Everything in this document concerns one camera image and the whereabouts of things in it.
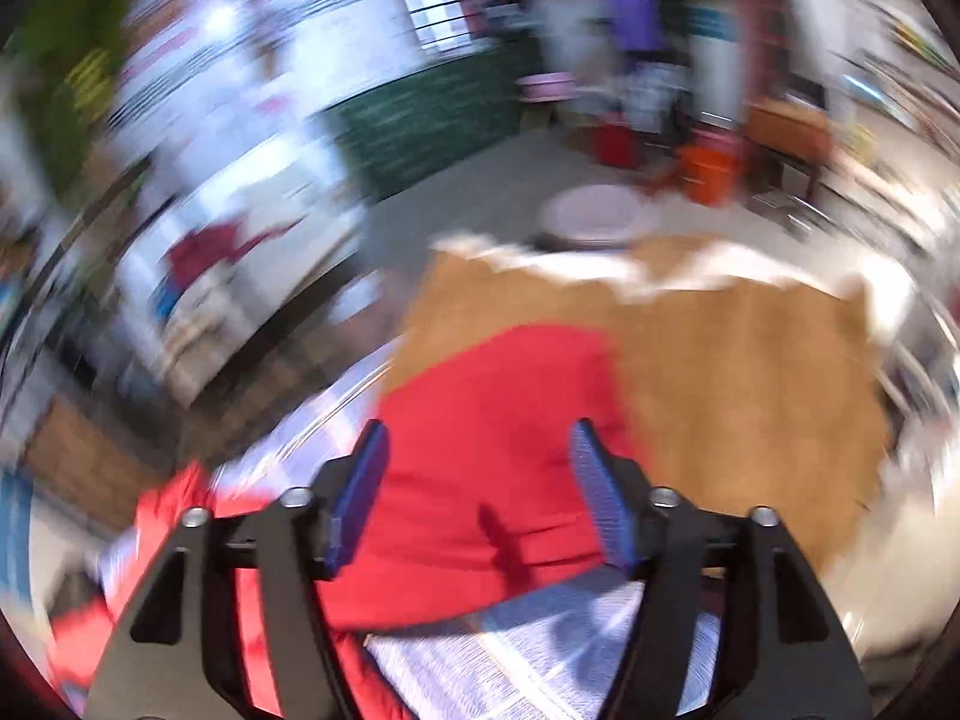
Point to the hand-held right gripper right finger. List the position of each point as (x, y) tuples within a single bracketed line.
[(600, 502)]

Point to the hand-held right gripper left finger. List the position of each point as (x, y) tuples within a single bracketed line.
[(358, 499)]

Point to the red jacket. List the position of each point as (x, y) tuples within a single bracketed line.
[(465, 465)]

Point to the brown blanket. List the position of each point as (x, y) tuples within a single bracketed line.
[(750, 390)]

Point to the white basin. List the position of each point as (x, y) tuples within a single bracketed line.
[(600, 210)]

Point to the dark red cloth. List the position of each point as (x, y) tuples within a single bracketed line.
[(202, 251)]

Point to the orange bucket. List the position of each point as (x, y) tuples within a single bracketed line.
[(705, 169)]

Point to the red bucket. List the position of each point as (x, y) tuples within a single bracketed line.
[(619, 144)]

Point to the green cabinet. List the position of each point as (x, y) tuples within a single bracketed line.
[(427, 120)]

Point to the wooden table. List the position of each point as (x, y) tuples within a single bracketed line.
[(787, 131)]

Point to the purple cloth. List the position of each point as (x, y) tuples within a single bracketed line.
[(634, 22)]

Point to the green leafy plant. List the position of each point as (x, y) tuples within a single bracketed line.
[(67, 67)]

